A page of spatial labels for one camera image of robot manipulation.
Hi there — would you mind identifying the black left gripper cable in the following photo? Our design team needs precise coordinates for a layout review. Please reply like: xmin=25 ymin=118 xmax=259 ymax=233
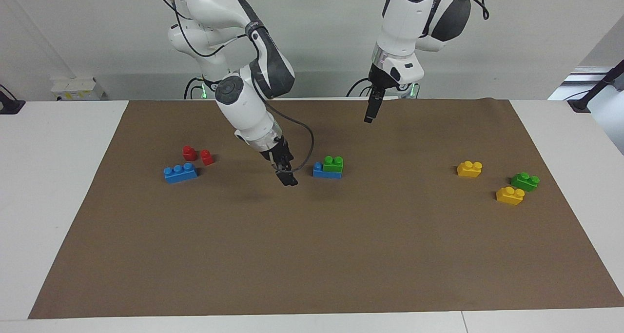
xmin=424 ymin=0 xmax=489 ymax=36

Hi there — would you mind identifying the black table clamp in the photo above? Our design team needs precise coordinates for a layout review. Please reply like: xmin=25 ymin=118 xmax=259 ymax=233
xmin=0 ymin=84 xmax=26 ymax=115

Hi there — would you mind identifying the black base cable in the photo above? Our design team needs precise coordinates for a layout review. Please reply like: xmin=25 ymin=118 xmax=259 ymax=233
xmin=346 ymin=77 xmax=375 ymax=98
xmin=184 ymin=77 xmax=203 ymax=99

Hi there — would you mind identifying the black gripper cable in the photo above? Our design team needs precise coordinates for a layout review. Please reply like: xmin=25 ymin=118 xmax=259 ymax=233
xmin=151 ymin=0 xmax=315 ymax=174
xmin=424 ymin=0 xmax=489 ymax=36

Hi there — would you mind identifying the white power strip box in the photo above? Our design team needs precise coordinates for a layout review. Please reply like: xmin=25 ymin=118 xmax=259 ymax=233
xmin=51 ymin=77 xmax=105 ymax=101

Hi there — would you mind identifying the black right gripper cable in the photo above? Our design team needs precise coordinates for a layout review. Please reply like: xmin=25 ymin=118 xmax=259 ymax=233
xmin=151 ymin=0 xmax=315 ymax=174

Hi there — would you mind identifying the blue three-stud toy block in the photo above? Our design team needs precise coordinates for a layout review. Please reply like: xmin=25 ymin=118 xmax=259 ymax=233
xmin=312 ymin=162 xmax=343 ymax=179
xmin=163 ymin=163 xmax=199 ymax=184

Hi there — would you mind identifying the brown paper table mat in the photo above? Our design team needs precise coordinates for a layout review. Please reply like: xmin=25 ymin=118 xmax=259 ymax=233
xmin=28 ymin=98 xmax=624 ymax=320

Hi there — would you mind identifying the yellow two-stud toy block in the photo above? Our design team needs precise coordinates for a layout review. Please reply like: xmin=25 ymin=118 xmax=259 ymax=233
xmin=457 ymin=161 xmax=483 ymax=178
xmin=496 ymin=186 xmax=526 ymax=206

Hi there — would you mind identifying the black angled camera stand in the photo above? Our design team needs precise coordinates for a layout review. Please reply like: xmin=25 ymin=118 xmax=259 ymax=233
xmin=568 ymin=59 xmax=624 ymax=113

